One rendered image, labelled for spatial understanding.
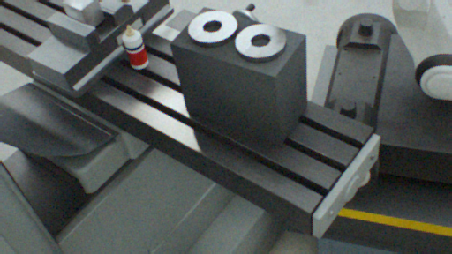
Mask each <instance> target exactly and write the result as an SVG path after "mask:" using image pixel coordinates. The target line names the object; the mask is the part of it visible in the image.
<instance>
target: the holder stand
mask: <svg viewBox="0 0 452 254"><path fill-rule="evenodd" d="M169 45H170V48H171V51H172V55H173V57H174V63H175V66H176V69H177V76H178V79H179V82H180V85H181V91H182V94H183V96H184V99H185V107H186V110H187V111H188V112H189V113H193V114H195V115H196V116H200V117H204V118H206V119H207V120H210V121H214V122H216V123H218V124H222V125H225V126H227V127H229V128H232V129H234V130H236V131H242V132H243V133H245V134H247V135H251V136H254V137H255V138H260V139H262V140H265V141H266V142H270V143H272V144H274V145H277V146H281V145H282V144H283V143H284V140H285V139H286V138H287V137H288V135H289V133H290V132H291V129H292V128H293V127H294V126H295V124H296V122H297V121H298V119H299V117H301V116H302V114H303V112H304V110H305V109H306V106H307V81H306V35H305V34H301V33H296V32H292V31H291V30H288V29H282V28H280V27H277V26H271V25H267V24H265V23H262V22H259V21H254V20H251V19H247V18H241V17H239V16H237V15H233V14H228V13H227V12H225V11H216V10H213V9H210V8H207V7H203V9H202V10H201V11H200V12H199V13H198V14H196V16H195V17H194V18H193V19H192V21H191V22H189V23H188V25H187V26H185V28H184V29H183V30H182V31H181V33H179V34H178V35H177V36H176V37H175V38H174V40H173V41H172V42H171V43H170V44H169Z"/></svg>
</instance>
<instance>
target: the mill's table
mask: <svg viewBox="0 0 452 254"><path fill-rule="evenodd" d="M63 1H65V0H0V61H2V62H3V63H4V64H8V65H9V66H10V67H12V68H14V69H15V70H17V71H18V72H22V73H23V74H25V75H26V76H28V77H30V78H31V79H34V80H35V81H37V82H38V83H40V84H42V85H44V86H45V87H48V88H49V89H50V90H52V91H55V92H57V93H58V94H61V95H62V96H63V97H64V98H66V99H69V100H70V101H72V102H75V103H77V105H79V106H81V107H82V108H84V109H88V111H90V112H92V113H94V114H96V115H97V116H99V117H101V118H103V120H105V121H108V122H109V123H111V124H114V125H115V126H116V127H118V128H120V129H122V130H123V131H126V132H128V133H130V135H133V136H134V137H135V138H139V139H140V140H141V141H143V142H144V143H147V144H149V145H150V146H152V147H154V148H155V149H156V150H159V151H161V152H162V153H166V155H168V156H169V157H171V158H173V159H174V160H176V161H179V162H181V163H182V164H185V165H186V166H187V167H188V168H192V170H194V171H196V172H198V173H200V174H201V175H203V176H205V177H206V178H208V179H210V180H212V181H214V182H215V183H218V184H219V185H221V186H223V187H224V188H225V189H227V190H229V191H232V192H233V193H236V194H237V195H238V196H240V197H241V198H244V199H245V200H247V201H250V202H251V203H252V204H254V205H256V206H258V207H259V208H262V209H263V210H265V211H266V212H267V213H271V214H272V215H274V216H276V217H277V218H278V219H280V220H283V221H284V222H286V223H287V224H290V225H291V226H292V227H294V228H297V229H298V230H299V231H303V232H304V233H305V234H307V235H309V236H311V235H315V237H317V238H319V239H320V238H321V237H322V236H323V234H324V233H325V232H326V230H327V228H329V226H330V224H331V223H332V222H333V220H334V219H335V217H336V216H337V214H338V213H339V212H341V209H342V208H343V207H344V205H345V203H346V202H349V201H350V200H351V199H352V197H353V196H354V195H355V194H356V190H357V189H358V186H359V184H360V182H361V181H362V180H363V179H364V176H365V175H366V174H367V172H368V171H369V169H370V168H371V166H372V165H373V164H374V163H375V162H376V160H377V159H378V156H379V145H380V136H377V135H374V128H371V127H370V126H367V125H366V124H362V123H360V122H358V121H355V120H353V119H351V118H349V117H346V116H344V115H341V114H340V113H336V112H335V111H333V110H332V109H328V108H325V107H323V106H321V105H318V104H317V103H315V102H311V101H309V100H307V106H306V109H305V110H304V112H303V114H302V116H301V117H299V119H298V121H297V122H296V124H295V126H294V127H293V128H292V129H291V132H290V133H289V135H288V137H287V138H286V139H285V140H284V143H282V145H281V146H277V145H274V144H272V143H270V142H266V141H265V140H262V139H260V138H255V137H254V136H251V135H247V134H245V133H243V132H242V131H236V130H234V129H232V128H229V127H227V126H225V125H222V124H218V123H216V122H214V121H210V120H207V119H206V118H204V117H200V116H196V115H195V114H193V113H189V112H188V111H187V110H186V107H185V99H184V96H183V94H182V91H181V85H180V82H179V79H178V76H177V69H176V66H175V63H174V57H173V55H172V51H171V48H170V43H171V42H172V41H171V40H167V39H166V38H164V37H162V36H159V35H158V34H155V33H151V34H150V35H149V36H148V37H147V38H146V39H145V40H144V41H143V43H144V48H145V51H146V52H147V60H148V64H147V66H146V67H144V68H143V69H140V70H136V69H133V67H132V65H131V62H130V60H129V56H128V55H126V56H125V58H123V59H122V61H120V62H118V64H117V65H115V66H114V67H113V68H112V69H110V71H109V72H108V73H106V74H105V75H104V76H103V77H102V78H101V79H100V80H98V81H97V82H96V83H95V84H94V85H93V86H92V87H90V88H89V89H88V90H87V91H86V92H85V93H84V94H82V95H81V96H80V97H79V98H73V97H72V96H70V95H69V94H66V93H64V92H62V91H59V90H57V88H55V87H53V86H50V85H49V84H45V83H44V82H42V81H41V80H39V79H37V78H36V77H35V76H34V73H33V71H34V69H33V67H32V65H31V64H30V63H29V60H28V58H27V57H26V56H28V55H29V53H32V52H33V51H34V49H37V47H39V46H41V44H43V43H44V42H45V41H46V40H47V39H49V38H50V37H51V36H52V31H51V30H50V28H49V24H48V22H47V19H49V17H51V16H52V15H53V14H55V13H56V12H60V13H62V14H64V15H65V16H67V17H68V15H67V13H66V11H65V9H64V6H63Z"/></svg>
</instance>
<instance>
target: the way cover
mask: <svg viewBox="0 0 452 254"><path fill-rule="evenodd" d="M25 89H26V90H25ZM23 90H24V91H23ZM28 94H29V95H28ZM38 94H39V95H38ZM37 95H38V96H37ZM42 96H43V97H42ZM35 103H36V104H35ZM0 109H1V110H0V142H2V143H5V144H7V145H10V146H15V147H17V148H18V149H21V150H23V151H27V152H30V153H32V154H37V155H38V156H41V157H57V156H73V155H83V154H86V153H91V152H92V151H93V150H95V149H96V148H97V147H99V146H102V145H103V144H104V143H107V142H108V141H109V140H111V139H113V138H114V137H115V136H116V135H119V132H118V131H114V130H113V129H111V128H109V127H108V126H107V125H105V124H103V123H100V122H99V121H96V120H95V119H93V118H92V117H90V116H88V115H87V114H85V113H83V112H81V111H80V110H79V109H76V108H74V107H73V106H70V105H69V104H68V103H66V102H64V101H61V100H60V99H58V98H57V97H55V96H54V95H53V94H49V93H48V92H46V91H44V90H42V89H41V88H40V87H38V86H36V85H34V84H33V83H26V84H25V85H23V86H21V87H18V88H16V89H14V90H13V91H10V92H9V93H6V94H2V95H1V96H0ZM15 111H17V112H15ZM33 111H34V112H33ZM42 111H43V112H44V113H42ZM58 111H60V112H58ZM50 112H51V113H50ZM81 117H82V118H81ZM1 119H2V120H1ZM28 120H29V121H30V122H29V121H28ZM93 124H95V125H93ZM67 125H68V126H67ZM84 125H85V126H84ZM60 126H61V127H60ZM12 130H13V131H12ZM93 130H94V131H93ZM96 133H97V134H96ZM58 134H61V135H58ZM18 136H19V137H18ZM7 137H8V138H7ZM62 138H63V139H62ZM99 138H100V139H99ZM8 139H9V140H10V141H9V140H8ZM12 139H14V140H12ZM46 139H47V140H46ZM89 139H90V140H89ZM17 140H18V141H17ZM22 141H23V142H22ZM75 141H76V142H75ZM88 141H89V142H90V143H88ZM42 148H44V149H42ZM51 151H53V152H51ZM54 151H55V152H54Z"/></svg>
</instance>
